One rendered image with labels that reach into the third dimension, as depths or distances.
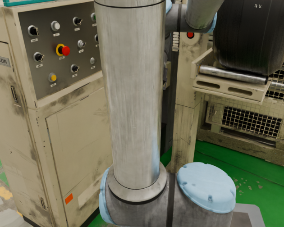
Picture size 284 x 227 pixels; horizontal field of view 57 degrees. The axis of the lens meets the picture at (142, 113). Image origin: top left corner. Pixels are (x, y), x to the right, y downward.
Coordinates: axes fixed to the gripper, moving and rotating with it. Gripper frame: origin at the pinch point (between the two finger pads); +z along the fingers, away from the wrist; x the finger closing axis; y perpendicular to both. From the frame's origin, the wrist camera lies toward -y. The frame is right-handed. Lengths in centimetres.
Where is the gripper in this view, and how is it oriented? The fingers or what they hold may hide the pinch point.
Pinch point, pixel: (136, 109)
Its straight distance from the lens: 82.9
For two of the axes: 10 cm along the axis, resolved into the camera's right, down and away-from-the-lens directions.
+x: -3.1, 4.7, 8.3
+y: 9.3, 3.2, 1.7
